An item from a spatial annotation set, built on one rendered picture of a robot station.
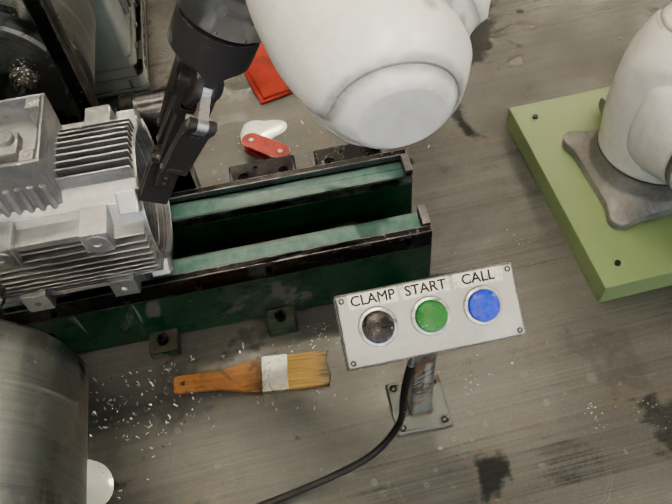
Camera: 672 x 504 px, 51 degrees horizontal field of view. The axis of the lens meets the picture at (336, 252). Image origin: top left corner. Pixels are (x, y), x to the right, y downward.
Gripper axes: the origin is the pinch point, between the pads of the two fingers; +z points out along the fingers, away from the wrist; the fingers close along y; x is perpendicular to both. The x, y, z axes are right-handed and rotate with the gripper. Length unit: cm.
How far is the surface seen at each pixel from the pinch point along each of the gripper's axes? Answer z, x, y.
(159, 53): 29, 10, -59
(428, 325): -8.3, 21.6, 21.1
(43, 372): 6.6, -9.5, 19.5
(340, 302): -5.7, 14.4, 17.7
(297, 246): 9.9, 19.9, -1.1
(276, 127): 19.9, 25.8, -34.3
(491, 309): -11.4, 26.7, 20.9
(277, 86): 19, 27, -43
